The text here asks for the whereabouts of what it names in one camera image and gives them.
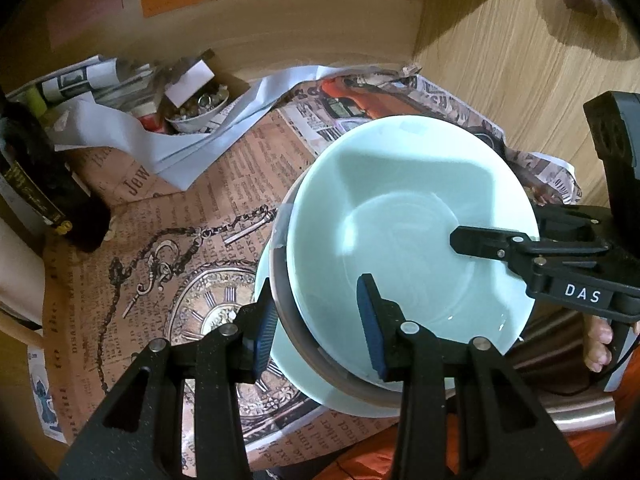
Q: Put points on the stack of newspapers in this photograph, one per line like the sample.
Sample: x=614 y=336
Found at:
x=80 y=77

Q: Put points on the dark glass bottle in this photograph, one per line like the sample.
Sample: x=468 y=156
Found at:
x=35 y=180

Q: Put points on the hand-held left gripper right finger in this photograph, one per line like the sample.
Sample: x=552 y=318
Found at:
x=372 y=330

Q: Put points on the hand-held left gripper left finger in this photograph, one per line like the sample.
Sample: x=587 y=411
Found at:
x=262 y=330

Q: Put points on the white cartoon sticker sheet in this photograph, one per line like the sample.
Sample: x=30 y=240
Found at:
x=45 y=395

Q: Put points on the small bowl of trinkets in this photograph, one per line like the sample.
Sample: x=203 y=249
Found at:
x=197 y=110

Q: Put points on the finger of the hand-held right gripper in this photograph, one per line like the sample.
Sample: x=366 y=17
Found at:
x=570 y=220
x=480 y=245

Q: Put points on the printed newspaper table cover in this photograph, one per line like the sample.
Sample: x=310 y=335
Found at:
x=200 y=260

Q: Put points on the green bowl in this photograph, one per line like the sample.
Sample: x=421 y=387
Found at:
x=390 y=200

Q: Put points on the beige paper roll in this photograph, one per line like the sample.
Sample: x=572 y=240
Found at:
x=15 y=280

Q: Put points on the pink sticky note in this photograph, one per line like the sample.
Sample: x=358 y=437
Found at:
x=85 y=7

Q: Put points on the small red container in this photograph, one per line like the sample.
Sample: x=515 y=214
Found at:
x=147 y=121

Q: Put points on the mint green plate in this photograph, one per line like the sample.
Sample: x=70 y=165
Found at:
x=300 y=385

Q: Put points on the small white box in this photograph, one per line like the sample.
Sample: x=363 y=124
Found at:
x=187 y=80

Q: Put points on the person's right hand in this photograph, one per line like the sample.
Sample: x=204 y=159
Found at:
x=597 y=345

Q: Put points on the white paper sheets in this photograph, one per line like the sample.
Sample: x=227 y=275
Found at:
x=165 y=145

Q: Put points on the person's orange clothing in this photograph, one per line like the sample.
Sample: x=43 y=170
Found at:
x=370 y=455

